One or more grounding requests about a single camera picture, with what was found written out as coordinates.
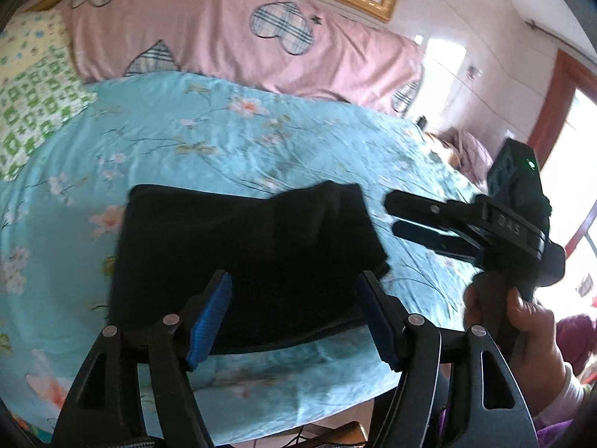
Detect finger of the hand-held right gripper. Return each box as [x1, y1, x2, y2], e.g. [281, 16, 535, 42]
[392, 221, 482, 263]
[384, 190, 467, 231]

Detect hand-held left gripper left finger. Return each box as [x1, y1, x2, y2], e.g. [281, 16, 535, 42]
[51, 268, 234, 448]

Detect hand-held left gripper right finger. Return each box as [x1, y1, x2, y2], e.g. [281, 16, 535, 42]
[359, 270, 539, 448]

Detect black pants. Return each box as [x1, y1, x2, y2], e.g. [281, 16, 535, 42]
[109, 181, 391, 356]

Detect person's right forearm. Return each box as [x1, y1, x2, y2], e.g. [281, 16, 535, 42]
[532, 363, 587, 421]

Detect person's right hand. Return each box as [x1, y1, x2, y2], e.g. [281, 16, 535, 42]
[462, 284, 568, 414]

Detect lilac cloth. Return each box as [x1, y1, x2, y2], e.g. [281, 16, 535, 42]
[429, 128, 495, 183]

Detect blue floral bed sheet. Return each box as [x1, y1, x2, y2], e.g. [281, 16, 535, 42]
[0, 71, 486, 446]

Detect pink quilt with plaid hearts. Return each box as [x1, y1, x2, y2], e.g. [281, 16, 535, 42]
[60, 0, 425, 117]

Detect green checked pillow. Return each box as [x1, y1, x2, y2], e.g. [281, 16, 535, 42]
[0, 51, 99, 183]

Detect yellow patterned pillow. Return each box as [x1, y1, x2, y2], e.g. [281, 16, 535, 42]
[0, 9, 75, 85]

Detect red wooden door frame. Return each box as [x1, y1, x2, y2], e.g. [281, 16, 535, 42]
[527, 49, 597, 253]

